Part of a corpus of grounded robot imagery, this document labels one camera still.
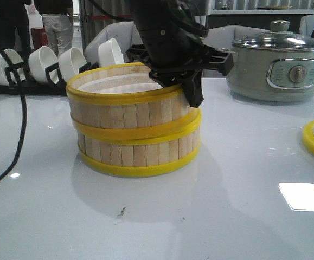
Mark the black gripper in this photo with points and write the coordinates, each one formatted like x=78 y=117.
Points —
x=173 y=55

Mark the bamboo steamer tier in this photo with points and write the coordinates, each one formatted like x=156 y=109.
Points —
x=130 y=116
x=144 y=157

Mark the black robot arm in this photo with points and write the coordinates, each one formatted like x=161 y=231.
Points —
x=157 y=12

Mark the green electric cooking pot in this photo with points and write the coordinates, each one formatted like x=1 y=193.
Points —
x=270 y=75

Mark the left grey upholstered chair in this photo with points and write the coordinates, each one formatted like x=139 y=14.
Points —
x=125 y=33

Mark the white ceramic bowl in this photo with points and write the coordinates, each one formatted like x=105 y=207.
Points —
x=39 y=60
x=15 y=58
x=109 y=53
x=70 y=62

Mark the glass pot lid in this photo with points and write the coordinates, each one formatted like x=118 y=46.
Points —
x=278 y=38

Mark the far right grey chair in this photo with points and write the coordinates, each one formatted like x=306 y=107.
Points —
x=308 y=25

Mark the black bowl rack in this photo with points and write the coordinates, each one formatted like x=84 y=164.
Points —
x=32 y=87

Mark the person in khaki trousers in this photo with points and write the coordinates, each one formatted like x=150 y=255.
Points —
x=57 y=18

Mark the red waste bin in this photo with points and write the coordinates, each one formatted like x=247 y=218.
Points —
x=39 y=37

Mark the person in dark trousers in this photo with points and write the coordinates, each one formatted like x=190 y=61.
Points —
x=14 y=19

